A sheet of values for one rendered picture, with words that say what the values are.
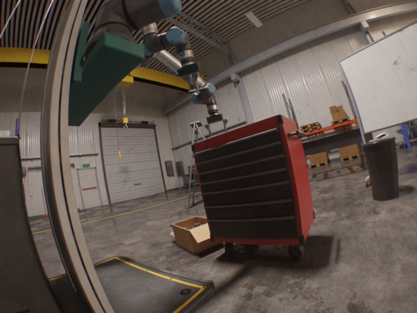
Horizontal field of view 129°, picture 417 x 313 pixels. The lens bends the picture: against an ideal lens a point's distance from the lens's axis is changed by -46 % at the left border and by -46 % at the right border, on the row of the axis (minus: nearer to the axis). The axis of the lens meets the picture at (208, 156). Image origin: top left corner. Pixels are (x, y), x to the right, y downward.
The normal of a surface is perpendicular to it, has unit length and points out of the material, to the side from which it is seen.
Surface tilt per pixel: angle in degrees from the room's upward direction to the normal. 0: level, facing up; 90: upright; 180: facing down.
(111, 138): 90
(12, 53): 90
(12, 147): 90
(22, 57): 90
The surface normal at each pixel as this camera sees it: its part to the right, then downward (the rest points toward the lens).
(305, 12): -0.63, 0.06
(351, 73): -0.88, 0.15
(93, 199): 0.75, -0.21
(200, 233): 0.21, -0.85
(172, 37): 0.01, 0.34
